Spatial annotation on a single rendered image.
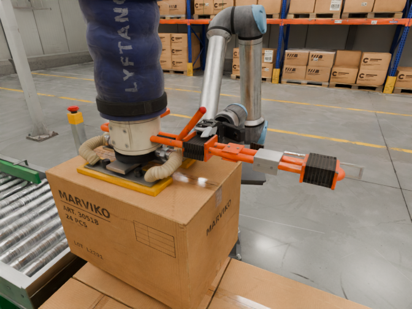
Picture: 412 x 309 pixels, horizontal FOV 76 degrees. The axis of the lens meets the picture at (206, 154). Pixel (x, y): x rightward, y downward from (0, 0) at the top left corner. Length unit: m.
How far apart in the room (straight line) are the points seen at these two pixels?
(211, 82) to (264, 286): 0.90
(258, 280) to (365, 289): 1.03
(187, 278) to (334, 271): 1.48
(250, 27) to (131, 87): 0.69
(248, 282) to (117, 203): 0.69
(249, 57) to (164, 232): 0.90
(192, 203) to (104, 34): 0.52
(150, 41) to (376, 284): 2.00
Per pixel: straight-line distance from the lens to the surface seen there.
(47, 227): 1.72
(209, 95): 1.19
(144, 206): 0.80
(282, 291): 1.28
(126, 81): 0.81
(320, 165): 0.72
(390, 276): 2.34
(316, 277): 2.11
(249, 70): 1.37
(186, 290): 0.92
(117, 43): 0.80
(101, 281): 1.35
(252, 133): 1.52
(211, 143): 0.80
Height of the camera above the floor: 1.55
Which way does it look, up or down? 27 degrees down
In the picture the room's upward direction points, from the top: straight up
